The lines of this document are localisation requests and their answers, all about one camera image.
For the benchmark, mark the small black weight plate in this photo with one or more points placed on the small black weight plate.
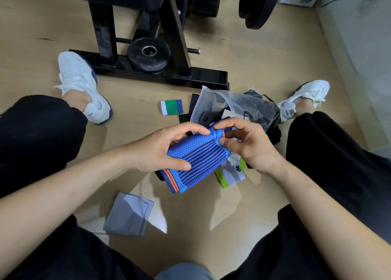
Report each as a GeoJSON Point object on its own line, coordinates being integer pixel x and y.
{"type": "Point", "coordinates": [148, 55]}

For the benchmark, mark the green white packaging card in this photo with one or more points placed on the green white packaging card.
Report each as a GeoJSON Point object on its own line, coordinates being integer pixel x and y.
{"type": "Point", "coordinates": [230, 176]}

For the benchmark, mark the person's right thumb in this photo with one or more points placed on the person's right thumb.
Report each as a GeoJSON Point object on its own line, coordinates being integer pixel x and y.
{"type": "Point", "coordinates": [228, 142]}

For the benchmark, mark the large black weight plates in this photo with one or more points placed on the large black weight plates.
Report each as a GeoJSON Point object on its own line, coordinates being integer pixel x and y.
{"type": "Point", "coordinates": [259, 5]}

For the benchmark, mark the person's white left shoe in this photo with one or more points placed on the person's white left shoe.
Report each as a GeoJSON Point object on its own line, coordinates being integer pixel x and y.
{"type": "Point", "coordinates": [79, 78]}

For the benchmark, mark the clear plastic zip bag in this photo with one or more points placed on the clear plastic zip bag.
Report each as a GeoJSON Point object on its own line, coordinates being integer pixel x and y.
{"type": "Point", "coordinates": [213, 101]}

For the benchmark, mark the person's left hand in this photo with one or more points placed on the person's left hand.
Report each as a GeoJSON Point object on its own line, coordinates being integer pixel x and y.
{"type": "Point", "coordinates": [155, 148]}

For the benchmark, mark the person's trouser leg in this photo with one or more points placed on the person's trouser leg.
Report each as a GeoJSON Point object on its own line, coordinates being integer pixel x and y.
{"type": "Point", "coordinates": [336, 154]}
{"type": "Point", "coordinates": [39, 136]}

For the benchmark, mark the person's white right shoe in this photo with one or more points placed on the person's white right shoe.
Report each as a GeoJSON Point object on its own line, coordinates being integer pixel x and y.
{"type": "Point", "coordinates": [307, 95]}

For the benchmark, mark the person's right forearm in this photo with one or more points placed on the person's right forearm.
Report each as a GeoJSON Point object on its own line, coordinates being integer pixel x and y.
{"type": "Point", "coordinates": [330, 203]}

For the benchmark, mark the person's grey shirt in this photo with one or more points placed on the person's grey shirt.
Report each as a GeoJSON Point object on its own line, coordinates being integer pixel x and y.
{"type": "Point", "coordinates": [183, 272]}

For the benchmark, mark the grey fabric pouch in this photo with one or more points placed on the grey fabric pouch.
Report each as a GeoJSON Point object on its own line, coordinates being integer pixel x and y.
{"type": "Point", "coordinates": [128, 214]}

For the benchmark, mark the black fabric gear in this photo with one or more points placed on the black fabric gear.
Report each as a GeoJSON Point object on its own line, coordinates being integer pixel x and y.
{"type": "Point", "coordinates": [265, 108]}

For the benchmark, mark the black flat pad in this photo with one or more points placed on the black flat pad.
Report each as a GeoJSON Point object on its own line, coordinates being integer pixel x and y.
{"type": "Point", "coordinates": [191, 105]}

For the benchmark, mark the person's left thumb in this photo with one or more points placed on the person's left thumb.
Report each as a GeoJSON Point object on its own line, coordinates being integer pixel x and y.
{"type": "Point", "coordinates": [180, 165]}

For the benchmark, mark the person's white shoe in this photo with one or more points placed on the person's white shoe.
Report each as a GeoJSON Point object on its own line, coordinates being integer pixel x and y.
{"type": "Point", "coordinates": [307, 95]}
{"type": "Point", "coordinates": [79, 78]}

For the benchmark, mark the person's right trouser leg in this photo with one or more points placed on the person's right trouser leg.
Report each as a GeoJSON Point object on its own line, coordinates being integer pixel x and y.
{"type": "Point", "coordinates": [336, 154]}

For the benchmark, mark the person's left trouser leg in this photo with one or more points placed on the person's left trouser leg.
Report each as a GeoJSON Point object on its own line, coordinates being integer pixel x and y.
{"type": "Point", "coordinates": [39, 136]}

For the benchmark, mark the blue knitted elastic support sleeve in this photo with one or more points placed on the blue knitted elastic support sleeve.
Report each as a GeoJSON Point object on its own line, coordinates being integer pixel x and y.
{"type": "Point", "coordinates": [195, 159]}

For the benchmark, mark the person's right hand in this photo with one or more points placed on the person's right hand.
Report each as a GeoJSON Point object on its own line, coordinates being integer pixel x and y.
{"type": "Point", "coordinates": [258, 150]}

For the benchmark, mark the black metal weight bench frame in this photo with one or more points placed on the black metal weight bench frame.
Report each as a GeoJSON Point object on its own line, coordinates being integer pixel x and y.
{"type": "Point", "coordinates": [107, 29]}

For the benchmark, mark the person's left forearm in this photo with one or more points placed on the person's left forearm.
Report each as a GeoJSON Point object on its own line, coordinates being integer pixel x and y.
{"type": "Point", "coordinates": [67, 194]}

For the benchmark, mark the green white blue wristband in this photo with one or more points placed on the green white blue wristband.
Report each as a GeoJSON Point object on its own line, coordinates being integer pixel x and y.
{"type": "Point", "coordinates": [171, 107]}

